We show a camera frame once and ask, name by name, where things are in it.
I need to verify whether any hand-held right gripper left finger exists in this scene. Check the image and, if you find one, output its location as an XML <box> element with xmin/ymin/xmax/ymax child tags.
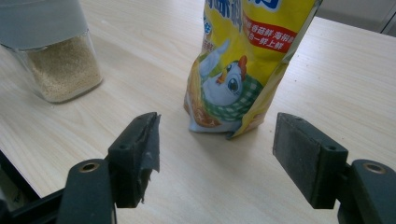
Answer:
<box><xmin>106</xmin><ymin>111</ymin><xmax>162</xmax><ymax>209</ymax></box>

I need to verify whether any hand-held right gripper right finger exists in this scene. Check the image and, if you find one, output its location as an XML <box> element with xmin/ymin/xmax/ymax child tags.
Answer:
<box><xmin>272</xmin><ymin>112</ymin><xmax>349</xmax><ymax>210</ymax></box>

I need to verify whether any yellow seasoning pouch green cap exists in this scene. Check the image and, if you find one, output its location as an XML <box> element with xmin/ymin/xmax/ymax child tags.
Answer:
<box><xmin>183</xmin><ymin>0</ymin><xmax>323</xmax><ymax>140</ymax></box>

